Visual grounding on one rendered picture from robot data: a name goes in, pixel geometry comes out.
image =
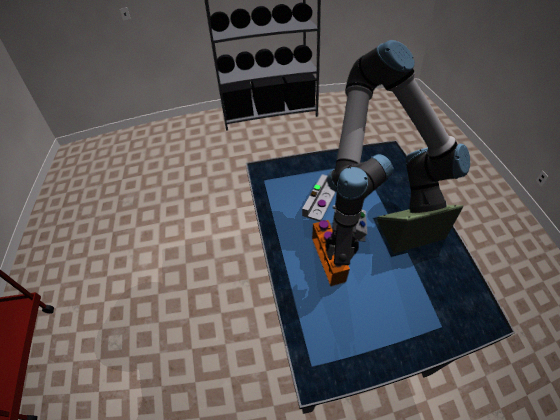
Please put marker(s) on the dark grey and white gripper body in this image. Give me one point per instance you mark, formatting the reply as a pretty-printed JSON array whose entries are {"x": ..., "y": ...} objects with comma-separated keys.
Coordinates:
[{"x": 333, "y": 235}]

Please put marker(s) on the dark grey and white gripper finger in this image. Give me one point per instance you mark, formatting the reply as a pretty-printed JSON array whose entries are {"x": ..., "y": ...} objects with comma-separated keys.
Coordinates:
[
  {"x": 330, "y": 248},
  {"x": 354, "y": 248}
]

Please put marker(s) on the white button housing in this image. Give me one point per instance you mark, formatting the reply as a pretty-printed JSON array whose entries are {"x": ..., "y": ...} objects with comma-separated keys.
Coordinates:
[{"x": 361, "y": 231}]

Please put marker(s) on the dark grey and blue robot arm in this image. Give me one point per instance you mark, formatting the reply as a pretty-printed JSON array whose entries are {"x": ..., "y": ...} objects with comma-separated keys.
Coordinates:
[{"x": 391, "y": 65}]

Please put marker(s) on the orange tube rack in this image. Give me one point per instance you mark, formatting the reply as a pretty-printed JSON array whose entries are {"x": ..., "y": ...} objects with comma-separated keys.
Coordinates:
[{"x": 336, "y": 275}]

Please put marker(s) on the blue flat work mat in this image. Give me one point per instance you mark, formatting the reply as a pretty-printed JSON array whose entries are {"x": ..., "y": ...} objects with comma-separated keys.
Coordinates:
[{"x": 383, "y": 301}]

